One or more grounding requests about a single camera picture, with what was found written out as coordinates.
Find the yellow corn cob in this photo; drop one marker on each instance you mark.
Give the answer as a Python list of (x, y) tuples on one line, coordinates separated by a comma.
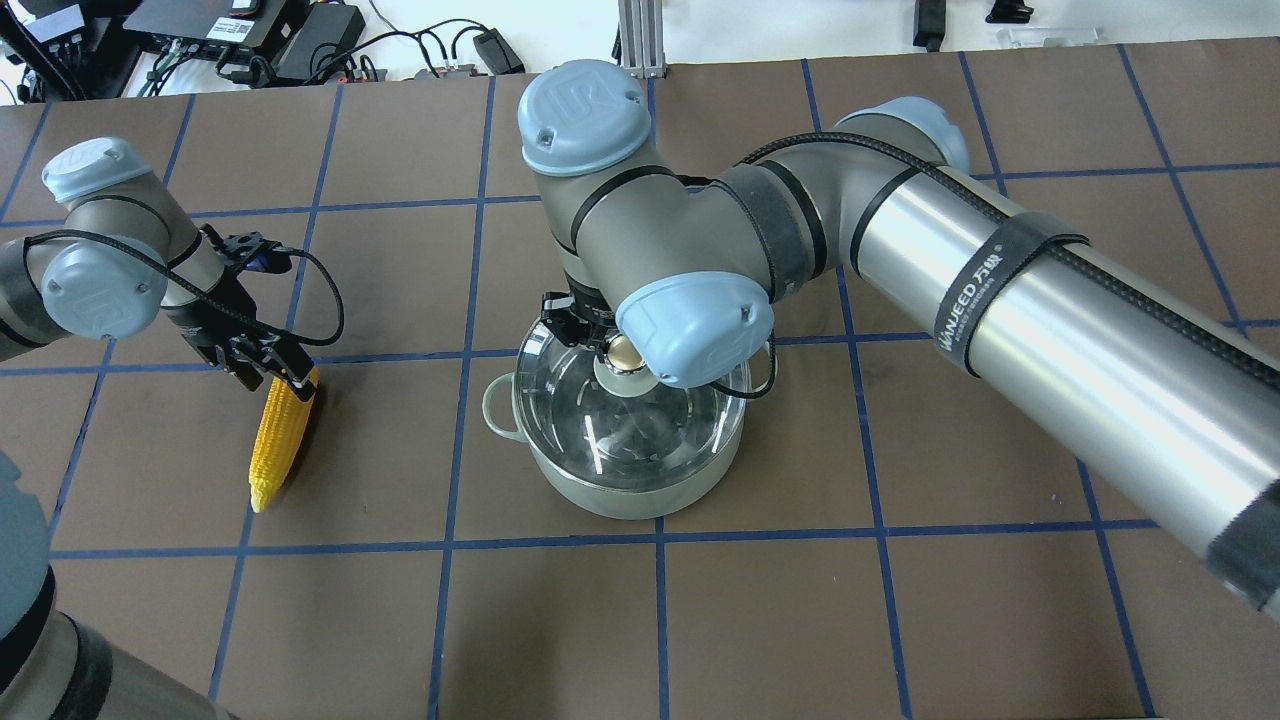
[(278, 440)]

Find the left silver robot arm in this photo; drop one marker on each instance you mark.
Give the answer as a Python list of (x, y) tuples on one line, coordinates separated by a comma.
[(125, 254)]

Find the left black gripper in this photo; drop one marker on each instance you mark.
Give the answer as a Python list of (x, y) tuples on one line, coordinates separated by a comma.
[(212, 327)]

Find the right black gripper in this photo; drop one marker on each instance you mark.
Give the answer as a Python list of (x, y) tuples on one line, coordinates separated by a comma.
[(566, 322)]

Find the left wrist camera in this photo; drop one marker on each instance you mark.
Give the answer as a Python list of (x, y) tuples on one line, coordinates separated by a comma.
[(254, 252)]

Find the black power brick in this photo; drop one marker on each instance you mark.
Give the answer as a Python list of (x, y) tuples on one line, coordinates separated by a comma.
[(328, 30)]

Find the aluminium frame post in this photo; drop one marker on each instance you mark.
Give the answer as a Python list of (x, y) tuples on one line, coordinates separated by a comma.
[(641, 39)]

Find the glass pot lid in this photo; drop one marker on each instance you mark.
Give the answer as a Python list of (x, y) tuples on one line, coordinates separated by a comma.
[(603, 419)]

